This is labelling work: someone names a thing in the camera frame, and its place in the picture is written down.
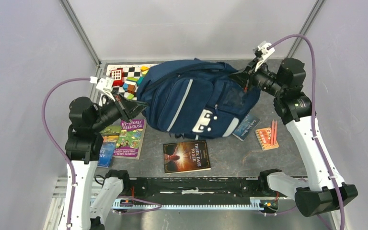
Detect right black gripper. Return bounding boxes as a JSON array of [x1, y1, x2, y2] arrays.
[[230, 57, 286, 97]]

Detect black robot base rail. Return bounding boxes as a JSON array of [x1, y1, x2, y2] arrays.
[[121, 177, 285, 206]]

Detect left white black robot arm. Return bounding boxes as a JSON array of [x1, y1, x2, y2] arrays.
[[58, 96, 148, 230]]

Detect Three Days To See book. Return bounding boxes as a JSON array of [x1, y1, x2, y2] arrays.
[[163, 140, 211, 174]]

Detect navy blue student backpack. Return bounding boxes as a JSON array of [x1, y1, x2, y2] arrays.
[[136, 59, 261, 140]]

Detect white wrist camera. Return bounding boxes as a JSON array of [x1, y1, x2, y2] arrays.
[[90, 76, 115, 102], [254, 41, 275, 72]]

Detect red grid toy block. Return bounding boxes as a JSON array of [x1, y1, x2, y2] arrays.
[[110, 68, 124, 87]]

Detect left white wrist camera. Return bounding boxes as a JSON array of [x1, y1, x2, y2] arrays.
[[90, 76, 115, 102]]

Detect yellow orange toy blocks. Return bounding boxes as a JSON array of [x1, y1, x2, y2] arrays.
[[140, 66, 150, 77]]

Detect blue dark fantasy book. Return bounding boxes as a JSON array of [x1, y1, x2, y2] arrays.
[[232, 114, 261, 141]]

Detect red pencil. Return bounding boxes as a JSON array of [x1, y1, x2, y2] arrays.
[[271, 120, 277, 146]]

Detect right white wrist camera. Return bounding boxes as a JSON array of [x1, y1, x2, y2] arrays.
[[254, 41, 275, 72]]

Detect orange spiral notepad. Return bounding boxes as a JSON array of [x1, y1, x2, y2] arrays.
[[255, 127, 279, 150]]

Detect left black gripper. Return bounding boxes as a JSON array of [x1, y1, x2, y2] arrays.
[[90, 90, 148, 132]]

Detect black white checkered mat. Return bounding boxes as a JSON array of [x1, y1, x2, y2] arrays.
[[103, 63, 156, 100]]

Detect blue brown toy blocks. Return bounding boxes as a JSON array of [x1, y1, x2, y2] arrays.
[[122, 76, 144, 94]]

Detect purple Treehouse book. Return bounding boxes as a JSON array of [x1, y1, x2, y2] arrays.
[[113, 119, 147, 160]]

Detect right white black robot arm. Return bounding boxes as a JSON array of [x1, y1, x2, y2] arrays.
[[230, 58, 358, 217]]

